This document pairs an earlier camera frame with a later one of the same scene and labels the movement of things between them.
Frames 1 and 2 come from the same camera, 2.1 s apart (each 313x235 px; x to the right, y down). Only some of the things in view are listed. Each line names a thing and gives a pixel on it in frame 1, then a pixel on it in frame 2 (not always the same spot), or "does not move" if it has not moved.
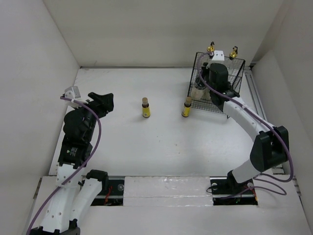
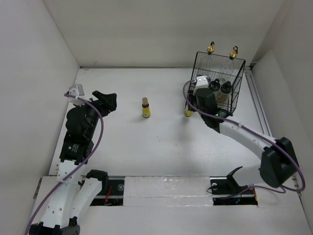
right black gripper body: [206, 72] to [193, 98]
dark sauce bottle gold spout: [211, 48] does not move
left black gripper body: [99, 109] does not move
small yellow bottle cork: [146, 110] does not move
